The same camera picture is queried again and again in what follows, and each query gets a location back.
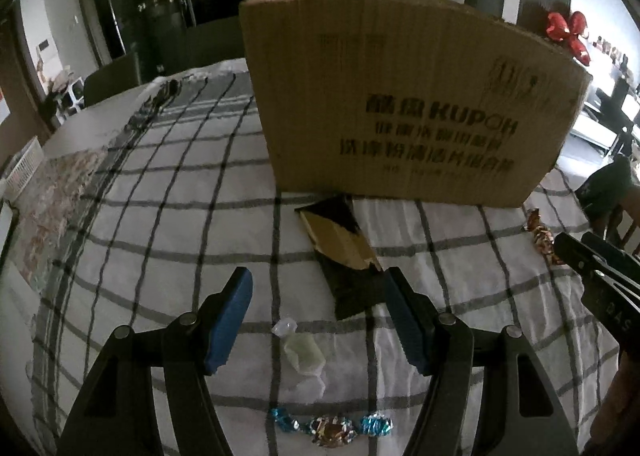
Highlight white media cabinet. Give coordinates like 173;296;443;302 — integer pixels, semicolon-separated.
570;101;631;157

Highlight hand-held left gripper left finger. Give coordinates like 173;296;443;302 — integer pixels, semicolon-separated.
55;267;253;456

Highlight red foil balloons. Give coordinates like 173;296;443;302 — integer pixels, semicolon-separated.
546;11;591;64

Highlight black and gold snack packet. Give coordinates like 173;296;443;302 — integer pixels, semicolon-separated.
294;196;388;322

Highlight brown entrance door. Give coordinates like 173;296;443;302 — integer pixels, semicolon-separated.
0;1;51;147

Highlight pale clear candy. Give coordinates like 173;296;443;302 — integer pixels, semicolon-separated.
271;318;328;392

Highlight floral table mat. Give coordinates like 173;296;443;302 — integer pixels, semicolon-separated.
10;146;113;297

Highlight brown foil wrapped candy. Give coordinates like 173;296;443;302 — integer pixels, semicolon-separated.
522;208;563;267

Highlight brown cardboard box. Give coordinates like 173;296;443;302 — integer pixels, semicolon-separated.
238;0;593;209

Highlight grey checked tablecloth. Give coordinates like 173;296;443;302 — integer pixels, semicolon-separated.
30;68;640;456

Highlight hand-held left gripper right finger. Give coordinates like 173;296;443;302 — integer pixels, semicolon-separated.
384;267;586;456

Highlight white storage shelf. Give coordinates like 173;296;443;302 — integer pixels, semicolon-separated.
47;76;86;113

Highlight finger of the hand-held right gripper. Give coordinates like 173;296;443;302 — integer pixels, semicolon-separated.
554;232;640;338
581;231;640;283

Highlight white plastic basket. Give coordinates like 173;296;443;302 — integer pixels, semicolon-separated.
0;136;45;197

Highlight dark green chair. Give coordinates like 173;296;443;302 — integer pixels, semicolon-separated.
82;52;146;109
185;16;247;73

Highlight blue foil wrapped candy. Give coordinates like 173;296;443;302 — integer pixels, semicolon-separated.
267;406;396;449

